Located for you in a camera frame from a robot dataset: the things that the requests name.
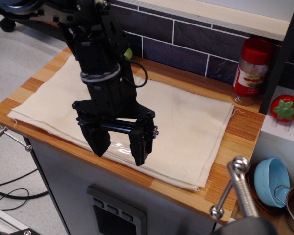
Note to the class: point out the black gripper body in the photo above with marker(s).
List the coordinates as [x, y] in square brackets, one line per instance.
[112, 103]

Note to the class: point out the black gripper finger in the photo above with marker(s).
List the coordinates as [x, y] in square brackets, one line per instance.
[97, 138]
[141, 139]

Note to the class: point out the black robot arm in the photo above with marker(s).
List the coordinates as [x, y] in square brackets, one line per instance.
[99, 45]

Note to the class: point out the grey toy oven panel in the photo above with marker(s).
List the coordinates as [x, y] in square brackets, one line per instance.
[113, 216]

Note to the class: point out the black wheeled base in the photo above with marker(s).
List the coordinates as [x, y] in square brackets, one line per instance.
[33, 10]

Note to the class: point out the red lidded spice jar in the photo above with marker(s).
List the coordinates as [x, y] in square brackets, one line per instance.
[252, 68]

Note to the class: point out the light blue bowl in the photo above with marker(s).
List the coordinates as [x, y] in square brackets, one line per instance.
[271, 181]

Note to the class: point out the right metal clamp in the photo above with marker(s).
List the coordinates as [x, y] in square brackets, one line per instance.
[251, 223]

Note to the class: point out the brown plate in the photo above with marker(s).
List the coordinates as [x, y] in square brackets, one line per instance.
[270, 210]

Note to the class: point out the red tomato shaped shaker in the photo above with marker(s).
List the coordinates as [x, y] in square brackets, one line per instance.
[282, 108]

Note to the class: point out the light wooden shelf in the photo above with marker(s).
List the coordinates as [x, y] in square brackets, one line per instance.
[221, 16]

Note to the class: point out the black shelf post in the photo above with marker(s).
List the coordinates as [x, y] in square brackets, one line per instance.
[278, 68]

